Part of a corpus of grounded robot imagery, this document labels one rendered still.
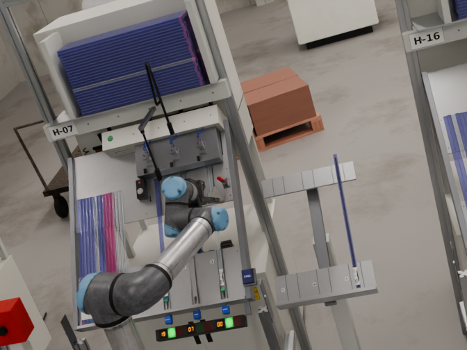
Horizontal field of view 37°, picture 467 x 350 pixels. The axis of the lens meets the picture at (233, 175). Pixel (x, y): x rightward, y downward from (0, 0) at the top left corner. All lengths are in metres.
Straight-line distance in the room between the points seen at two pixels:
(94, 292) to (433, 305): 1.95
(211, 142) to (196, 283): 0.54
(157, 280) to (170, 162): 0.89
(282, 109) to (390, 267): 2.23
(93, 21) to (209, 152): 0.71
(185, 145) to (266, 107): 2.94
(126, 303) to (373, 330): 1.74
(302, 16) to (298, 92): 2.64
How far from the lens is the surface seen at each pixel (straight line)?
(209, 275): 2.59
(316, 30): 8.22
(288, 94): 5.63
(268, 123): 5.65
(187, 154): 2.69
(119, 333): 2.01
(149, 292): 1.89
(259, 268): 2.86
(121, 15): 2.86
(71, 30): 2.94
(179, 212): 2.20
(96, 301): 1.95
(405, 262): 3.82
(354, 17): 8.22
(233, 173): 2.65
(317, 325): 3.51
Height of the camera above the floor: 2.06
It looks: 22 degrees down
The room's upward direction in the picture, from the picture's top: 18 degrees counter-clockwise
